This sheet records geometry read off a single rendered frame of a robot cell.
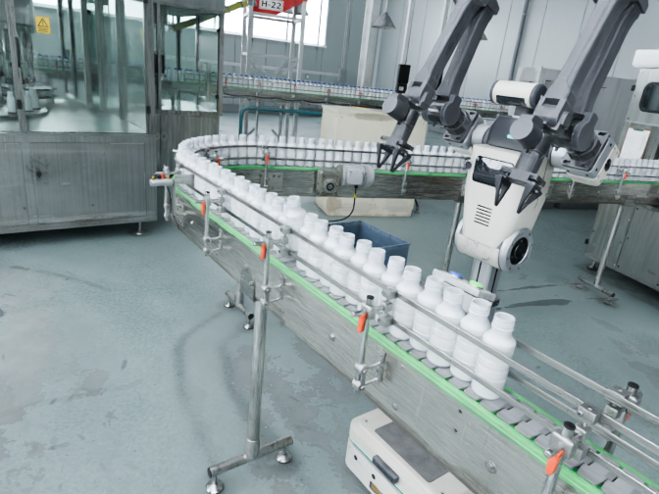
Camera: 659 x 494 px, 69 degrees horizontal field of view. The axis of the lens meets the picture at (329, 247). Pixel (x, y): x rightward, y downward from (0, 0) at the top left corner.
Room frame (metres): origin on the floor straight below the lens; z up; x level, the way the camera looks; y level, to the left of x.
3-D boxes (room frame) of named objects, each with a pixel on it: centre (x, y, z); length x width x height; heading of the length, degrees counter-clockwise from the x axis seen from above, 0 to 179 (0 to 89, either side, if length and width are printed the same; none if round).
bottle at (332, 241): (1.22, -0.01, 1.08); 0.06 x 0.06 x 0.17
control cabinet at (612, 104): (7.36, -3.60, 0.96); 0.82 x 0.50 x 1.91; 110
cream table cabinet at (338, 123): (5.78, -0.35, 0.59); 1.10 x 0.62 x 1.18; 110
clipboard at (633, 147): (4.33, -2.53, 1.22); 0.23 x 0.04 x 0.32; 20
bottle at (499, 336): (0.80, -0.33, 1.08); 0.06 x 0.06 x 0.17
